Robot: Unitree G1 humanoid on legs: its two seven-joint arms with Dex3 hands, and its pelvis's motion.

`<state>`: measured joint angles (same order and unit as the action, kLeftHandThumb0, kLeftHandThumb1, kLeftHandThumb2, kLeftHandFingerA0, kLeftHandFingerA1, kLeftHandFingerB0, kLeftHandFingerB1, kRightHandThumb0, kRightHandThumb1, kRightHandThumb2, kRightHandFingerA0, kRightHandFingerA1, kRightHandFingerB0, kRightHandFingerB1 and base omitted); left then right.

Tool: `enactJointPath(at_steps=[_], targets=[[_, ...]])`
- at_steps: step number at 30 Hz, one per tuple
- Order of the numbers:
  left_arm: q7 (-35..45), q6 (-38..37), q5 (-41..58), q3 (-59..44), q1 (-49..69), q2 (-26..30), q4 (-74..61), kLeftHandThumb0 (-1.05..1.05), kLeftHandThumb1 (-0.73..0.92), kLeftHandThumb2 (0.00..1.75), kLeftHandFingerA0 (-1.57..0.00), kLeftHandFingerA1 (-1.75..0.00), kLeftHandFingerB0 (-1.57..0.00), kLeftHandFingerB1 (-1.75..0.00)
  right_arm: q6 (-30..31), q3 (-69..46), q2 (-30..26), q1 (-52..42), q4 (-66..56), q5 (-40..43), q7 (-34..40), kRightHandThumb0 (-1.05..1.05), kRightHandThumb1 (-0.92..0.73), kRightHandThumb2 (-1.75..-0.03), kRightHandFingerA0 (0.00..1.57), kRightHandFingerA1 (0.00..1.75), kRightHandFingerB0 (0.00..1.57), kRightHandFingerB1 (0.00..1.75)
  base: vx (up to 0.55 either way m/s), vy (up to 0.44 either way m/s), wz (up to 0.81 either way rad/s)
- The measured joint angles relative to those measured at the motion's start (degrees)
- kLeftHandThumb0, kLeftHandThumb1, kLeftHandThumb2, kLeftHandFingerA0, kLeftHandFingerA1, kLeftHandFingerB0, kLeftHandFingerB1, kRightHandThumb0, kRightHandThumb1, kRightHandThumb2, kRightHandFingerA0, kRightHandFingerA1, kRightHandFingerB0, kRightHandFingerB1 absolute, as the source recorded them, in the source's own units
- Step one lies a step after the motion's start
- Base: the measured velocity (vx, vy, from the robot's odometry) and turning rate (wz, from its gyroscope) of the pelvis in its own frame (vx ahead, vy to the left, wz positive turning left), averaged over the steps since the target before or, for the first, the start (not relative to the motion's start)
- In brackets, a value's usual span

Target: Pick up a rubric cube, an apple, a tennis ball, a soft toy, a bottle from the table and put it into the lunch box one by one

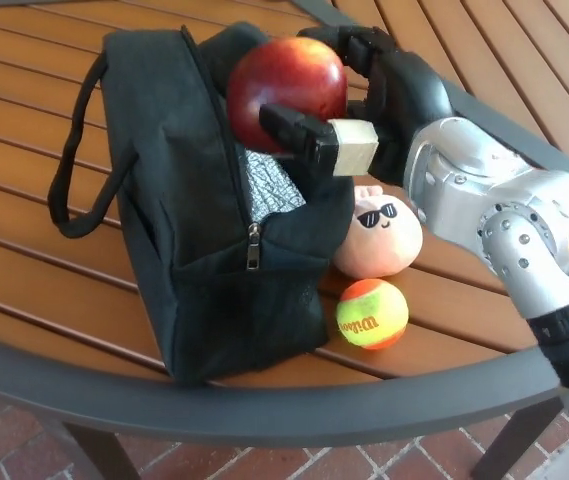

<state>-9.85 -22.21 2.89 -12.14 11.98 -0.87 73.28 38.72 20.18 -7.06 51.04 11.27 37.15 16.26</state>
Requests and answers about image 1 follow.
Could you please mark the dark metal table leg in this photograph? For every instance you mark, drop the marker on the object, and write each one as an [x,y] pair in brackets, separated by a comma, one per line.
[514,445]
[99,455]

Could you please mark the red apple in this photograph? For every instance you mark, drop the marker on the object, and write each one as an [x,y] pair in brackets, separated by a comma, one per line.
[284,80]

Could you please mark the peach dumpling plush with sunglasses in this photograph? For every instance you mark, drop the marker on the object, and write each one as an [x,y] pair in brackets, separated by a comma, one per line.
[384,245]

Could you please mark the yellow orange tennis ball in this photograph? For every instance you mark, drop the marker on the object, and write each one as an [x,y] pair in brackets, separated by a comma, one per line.
[371,315]

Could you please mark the black insulated lunch bag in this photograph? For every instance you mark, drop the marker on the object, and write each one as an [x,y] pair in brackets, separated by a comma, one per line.
[164,200]

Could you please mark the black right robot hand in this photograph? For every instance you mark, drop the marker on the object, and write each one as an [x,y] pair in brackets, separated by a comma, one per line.
[404,95]

